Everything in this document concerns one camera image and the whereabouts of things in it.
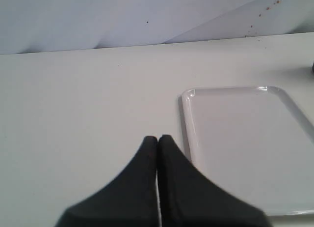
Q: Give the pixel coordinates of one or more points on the white rectangular plastic tray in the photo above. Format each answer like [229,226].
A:
[255,143]

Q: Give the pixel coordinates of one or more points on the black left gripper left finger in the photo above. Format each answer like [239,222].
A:
[129,200]

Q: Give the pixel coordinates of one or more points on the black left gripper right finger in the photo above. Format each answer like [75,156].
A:
[188,199]

